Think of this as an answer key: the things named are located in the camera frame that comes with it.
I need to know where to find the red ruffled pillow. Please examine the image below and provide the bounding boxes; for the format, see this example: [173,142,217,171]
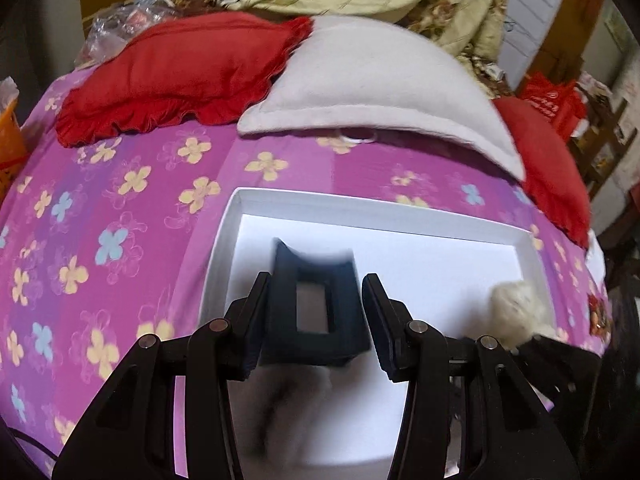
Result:
[54,11,315,147]
[492,96,593,248]

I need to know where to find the white shallow box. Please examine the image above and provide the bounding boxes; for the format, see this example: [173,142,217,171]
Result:
[172,187,558,471]

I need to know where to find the white pillow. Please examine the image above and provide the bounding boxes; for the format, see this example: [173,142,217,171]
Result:
[237,15,527,181]

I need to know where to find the red shopping bag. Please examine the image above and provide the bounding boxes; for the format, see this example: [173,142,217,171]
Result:
[520,72,588,141]

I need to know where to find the red snack packets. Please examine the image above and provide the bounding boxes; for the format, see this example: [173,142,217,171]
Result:
[587,292,613,338]

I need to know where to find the clear plastic bag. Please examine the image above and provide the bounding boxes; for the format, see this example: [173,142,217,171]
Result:
[75,0,166,68]

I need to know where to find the white plastic bag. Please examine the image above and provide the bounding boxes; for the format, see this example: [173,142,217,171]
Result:
[0,77,21,111]

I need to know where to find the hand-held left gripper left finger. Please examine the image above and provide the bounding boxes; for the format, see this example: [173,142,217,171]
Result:
[52,271,273,480]

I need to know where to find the cream dotted scrunchie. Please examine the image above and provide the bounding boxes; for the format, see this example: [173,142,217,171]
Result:
[489,280,556,352]

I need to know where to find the blue hair claw clip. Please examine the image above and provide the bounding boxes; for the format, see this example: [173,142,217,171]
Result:
[259,237,373,368]

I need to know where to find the purple floral bedsheet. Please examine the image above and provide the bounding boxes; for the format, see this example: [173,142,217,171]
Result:
[0,62,613,480]

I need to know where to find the wooden shelf rack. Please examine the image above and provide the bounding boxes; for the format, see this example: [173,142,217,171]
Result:
[570,72,631,196]

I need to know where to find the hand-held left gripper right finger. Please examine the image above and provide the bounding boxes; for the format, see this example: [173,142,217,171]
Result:
[361,273,581,480]

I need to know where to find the white ring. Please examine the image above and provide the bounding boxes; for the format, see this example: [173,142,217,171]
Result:
[340,127,378,144]

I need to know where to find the orange plastic basket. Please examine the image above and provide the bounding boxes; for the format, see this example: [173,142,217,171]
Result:
[0,97,26,206]

